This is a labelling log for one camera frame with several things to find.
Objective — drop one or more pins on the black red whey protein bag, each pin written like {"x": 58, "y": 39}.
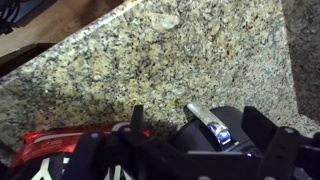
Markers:
{"x": 43, "y": 146}

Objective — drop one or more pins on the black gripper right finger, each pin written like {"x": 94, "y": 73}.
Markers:
{"x": 290, "y": 153}

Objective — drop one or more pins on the blue striped fabric item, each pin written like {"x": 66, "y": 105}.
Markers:
{"x": 16, "y": 13}

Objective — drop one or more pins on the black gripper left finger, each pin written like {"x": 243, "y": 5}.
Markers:
{"x": 110, "y": 156}

